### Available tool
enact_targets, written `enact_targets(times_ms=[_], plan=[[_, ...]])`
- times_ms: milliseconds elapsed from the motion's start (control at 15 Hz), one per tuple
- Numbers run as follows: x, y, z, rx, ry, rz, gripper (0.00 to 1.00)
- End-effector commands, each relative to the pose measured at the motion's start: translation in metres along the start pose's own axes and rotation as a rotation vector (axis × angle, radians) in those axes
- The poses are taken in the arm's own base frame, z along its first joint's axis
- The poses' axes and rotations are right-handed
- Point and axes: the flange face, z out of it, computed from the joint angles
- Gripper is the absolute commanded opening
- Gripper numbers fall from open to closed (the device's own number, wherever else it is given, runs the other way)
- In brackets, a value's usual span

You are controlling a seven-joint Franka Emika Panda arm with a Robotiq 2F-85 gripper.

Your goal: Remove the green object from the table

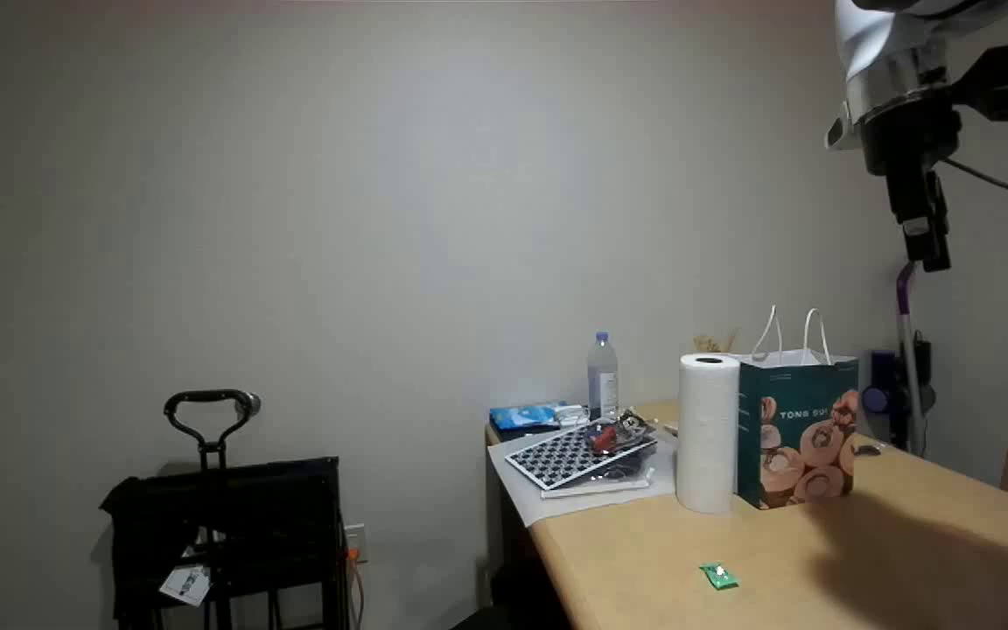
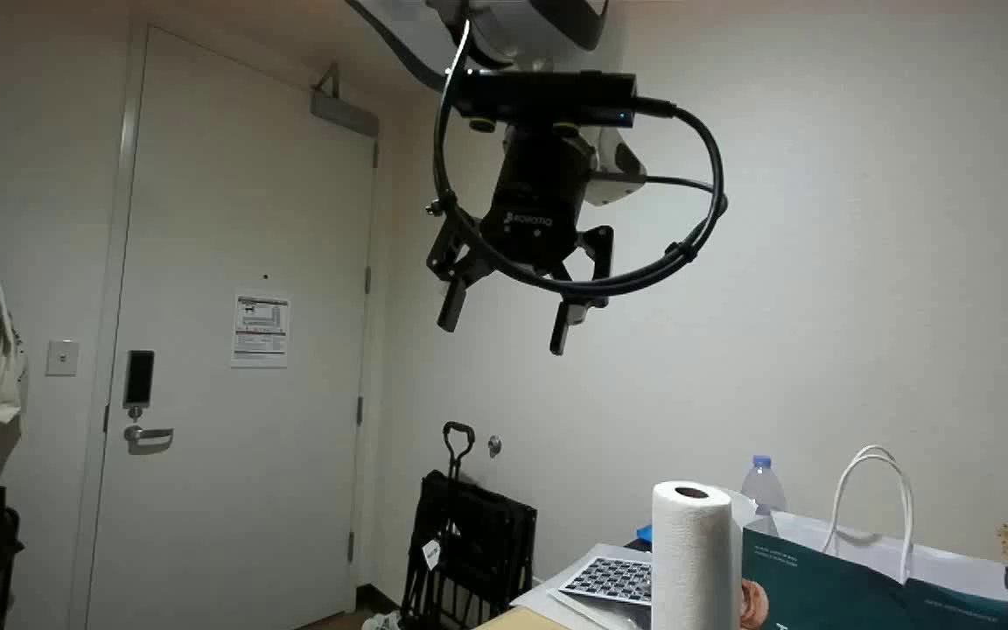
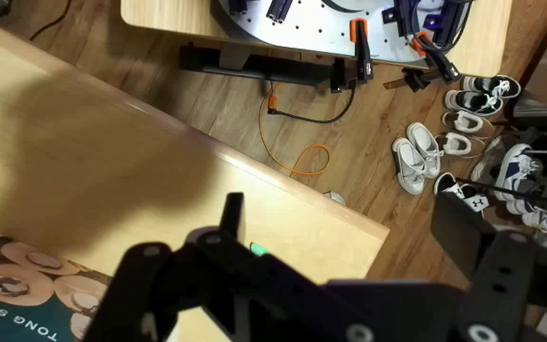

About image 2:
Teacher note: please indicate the white paper door sign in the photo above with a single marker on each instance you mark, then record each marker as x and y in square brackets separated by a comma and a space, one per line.
[262, 331]

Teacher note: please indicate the small blue object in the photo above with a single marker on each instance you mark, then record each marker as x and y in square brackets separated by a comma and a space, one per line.
[643, 536]

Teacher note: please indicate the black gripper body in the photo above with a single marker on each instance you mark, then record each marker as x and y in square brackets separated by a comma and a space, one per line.
[532, 198]

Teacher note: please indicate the white room door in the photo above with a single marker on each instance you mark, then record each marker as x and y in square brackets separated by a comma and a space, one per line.
[235, 490]

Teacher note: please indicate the metal door hinge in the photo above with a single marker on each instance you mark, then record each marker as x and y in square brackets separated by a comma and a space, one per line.
[360, 411]
[364, 283]
[350, 543]

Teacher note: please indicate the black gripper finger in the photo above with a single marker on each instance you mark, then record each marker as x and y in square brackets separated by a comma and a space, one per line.
[453, 307]
[561, 331]

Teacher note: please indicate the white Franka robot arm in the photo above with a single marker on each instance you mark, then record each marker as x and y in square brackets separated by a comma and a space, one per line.
[410, 31]

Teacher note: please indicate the black electronic door lock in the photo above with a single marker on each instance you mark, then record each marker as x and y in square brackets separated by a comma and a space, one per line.
[143, 380]

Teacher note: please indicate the white paper towel roll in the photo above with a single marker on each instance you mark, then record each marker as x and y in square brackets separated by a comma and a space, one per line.
[698, 562]

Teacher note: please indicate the small metal wall hook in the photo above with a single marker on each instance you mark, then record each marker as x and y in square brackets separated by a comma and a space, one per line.
[495, 447]

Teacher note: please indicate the clear plastic water bottle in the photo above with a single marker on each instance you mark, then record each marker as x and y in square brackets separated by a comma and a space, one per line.
[766, 489]

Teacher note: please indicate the grey door closer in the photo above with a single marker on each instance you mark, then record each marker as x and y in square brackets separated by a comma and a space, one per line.
[343, 110]

